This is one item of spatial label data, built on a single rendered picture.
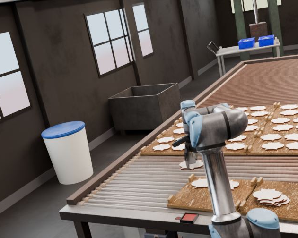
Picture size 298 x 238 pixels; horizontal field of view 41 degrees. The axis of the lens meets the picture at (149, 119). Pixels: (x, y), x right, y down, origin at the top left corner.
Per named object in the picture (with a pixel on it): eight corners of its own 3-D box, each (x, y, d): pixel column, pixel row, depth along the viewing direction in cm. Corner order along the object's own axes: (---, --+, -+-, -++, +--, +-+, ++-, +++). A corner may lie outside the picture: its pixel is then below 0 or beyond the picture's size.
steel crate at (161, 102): (136, 121, 752) (128, 87, 734) (186, 119, 702) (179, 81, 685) (114, 137, 685) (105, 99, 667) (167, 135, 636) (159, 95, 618)
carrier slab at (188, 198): (237, 215, 201) (237, 212, 201) (166, 207, 224) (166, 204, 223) (258, 182, 229) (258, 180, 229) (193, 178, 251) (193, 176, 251)
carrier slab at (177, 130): (206, 136, 320) (206, 131, 319) (161, 138, 340) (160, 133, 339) (220, 122, 349) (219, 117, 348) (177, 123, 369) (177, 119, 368)
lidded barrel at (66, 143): (72, 167, 586) (59, 122, 568) (105, 167, 558) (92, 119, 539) (46, 185, 539) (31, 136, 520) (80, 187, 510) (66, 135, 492)
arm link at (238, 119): (255, 106, 153) (224, 97, 201) (227, 112, 152) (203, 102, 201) (260, 136, 154) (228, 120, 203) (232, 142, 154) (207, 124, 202)
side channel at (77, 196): (76, 213, 253) (73, 199, 251) (69, 212, 256) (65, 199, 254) (244, 68, 587) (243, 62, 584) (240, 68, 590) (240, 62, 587)
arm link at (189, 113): (208, 110, 191) (203, 104, 202) (185, 114, 191) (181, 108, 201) (210, 125, 194) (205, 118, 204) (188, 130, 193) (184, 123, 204)
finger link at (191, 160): (194, 170, 208) (195, 152, 208) (184, 169, 211) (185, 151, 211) (197, 170, 210) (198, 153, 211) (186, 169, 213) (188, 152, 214)
